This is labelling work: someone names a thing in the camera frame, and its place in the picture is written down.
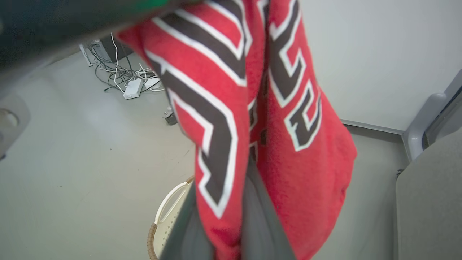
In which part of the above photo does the white partition panel with grey leg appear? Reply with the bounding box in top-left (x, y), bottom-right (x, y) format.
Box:
top-left (299, 0), bottom-right (462, 135)

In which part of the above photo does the laundry basket with brown rim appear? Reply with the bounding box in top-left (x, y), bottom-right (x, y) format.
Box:
top-left (147, 175), bottom-right (197, 260)

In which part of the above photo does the dark grey caster wheel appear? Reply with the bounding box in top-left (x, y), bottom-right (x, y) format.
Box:
top-left (162, 107), bottom-right (179, 126)

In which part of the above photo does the white partition panel grey frame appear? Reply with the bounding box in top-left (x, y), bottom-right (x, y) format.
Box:
top-left (401, 70), bottom-right (462, 162)

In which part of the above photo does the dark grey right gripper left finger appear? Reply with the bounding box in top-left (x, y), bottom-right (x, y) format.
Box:
top-left (159, 182), bottom-right (216, 260)

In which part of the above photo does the tangled dark cable bundle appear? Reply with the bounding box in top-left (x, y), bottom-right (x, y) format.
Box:
top-left (88, 34), bottom-right (167, 93)

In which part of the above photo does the dark box behind cables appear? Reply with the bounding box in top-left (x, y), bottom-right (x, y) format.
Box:
top-left (100, 34), bottom-right (135, 62)

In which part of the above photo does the white square power box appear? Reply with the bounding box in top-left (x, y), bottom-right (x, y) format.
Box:
top-left (123, 78), bottom-right (144, 100)

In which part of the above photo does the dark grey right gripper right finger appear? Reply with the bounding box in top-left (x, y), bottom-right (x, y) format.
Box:
top-left (240, 159), bottom-right (297, 260)

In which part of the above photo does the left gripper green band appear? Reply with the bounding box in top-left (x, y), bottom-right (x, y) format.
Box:
top-left (0, 0), bottom-right (203, 95)

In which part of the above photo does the red lettered towel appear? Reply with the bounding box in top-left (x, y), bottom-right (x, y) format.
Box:
top-left (115, 0), bottom-right (358, 260)

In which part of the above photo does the small white flat adapter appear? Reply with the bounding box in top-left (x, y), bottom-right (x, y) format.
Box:
top-left (144, 77), bottom-right (162, 91)

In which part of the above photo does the grey metal table leg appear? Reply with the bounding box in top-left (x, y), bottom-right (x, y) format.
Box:
top-left (79, 41), bottom-right (95, 68)

